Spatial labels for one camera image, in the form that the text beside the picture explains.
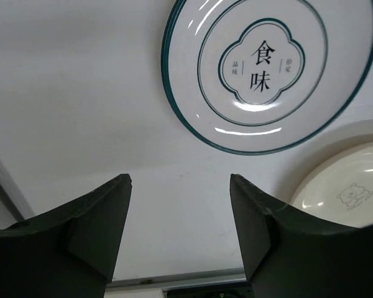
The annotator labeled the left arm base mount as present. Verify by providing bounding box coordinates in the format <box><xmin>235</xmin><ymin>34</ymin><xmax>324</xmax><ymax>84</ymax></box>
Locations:
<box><xmin>166</xmin><ymin>282</ymin><xmax>255</xmax><ymax>298</ymax></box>

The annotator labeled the white plate with black rings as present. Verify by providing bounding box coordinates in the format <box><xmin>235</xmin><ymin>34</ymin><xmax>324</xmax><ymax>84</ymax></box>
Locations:
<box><xmin>160</xmin><ymin>0</ymin><xmax>187</xmax><ymax>126</ymax></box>

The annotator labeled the aluminium front rail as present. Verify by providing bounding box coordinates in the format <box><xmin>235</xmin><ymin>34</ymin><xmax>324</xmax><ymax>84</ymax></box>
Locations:
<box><xmin>107</xmin><ymin>268</ymin><xmax>246</xmax><ymax>290</ymax></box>

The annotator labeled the cream plate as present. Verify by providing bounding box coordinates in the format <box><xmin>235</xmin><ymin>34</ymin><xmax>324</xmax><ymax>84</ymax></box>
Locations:
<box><xmin>290</xmin><ymin>142</ymin><xmax>373</xmax><ymax>228</ymax></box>

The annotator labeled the aluminium left rail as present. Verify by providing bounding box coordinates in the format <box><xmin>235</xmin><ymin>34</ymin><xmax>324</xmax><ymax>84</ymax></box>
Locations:
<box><xmin>0</xmin><ymin>159</ymin><xmax>35</xmax><ymax>221</ymax></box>

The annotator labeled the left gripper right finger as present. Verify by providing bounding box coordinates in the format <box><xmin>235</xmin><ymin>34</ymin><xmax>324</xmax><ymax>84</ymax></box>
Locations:
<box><xmin>229</xmin><ymin>174</ymin><xmax>373</xmax><ymax>297</ymax></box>

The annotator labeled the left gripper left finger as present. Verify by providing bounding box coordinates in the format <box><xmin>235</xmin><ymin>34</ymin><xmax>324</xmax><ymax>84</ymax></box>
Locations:
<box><xmin>0</xmin><ymin>174</ymin><xmax>132</xmax><ymax>297</ymax></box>

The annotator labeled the aluminium rail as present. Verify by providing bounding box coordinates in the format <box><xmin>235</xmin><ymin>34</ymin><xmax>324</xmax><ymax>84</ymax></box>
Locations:
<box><xmin>107</xmin><ymin>268</ymin><xmax>246</xmax><ymax>290</ymax></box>
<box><xmin>0</xmin><ymin>159</ymin><xmax>35</xmax><ymax>221</ymax></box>

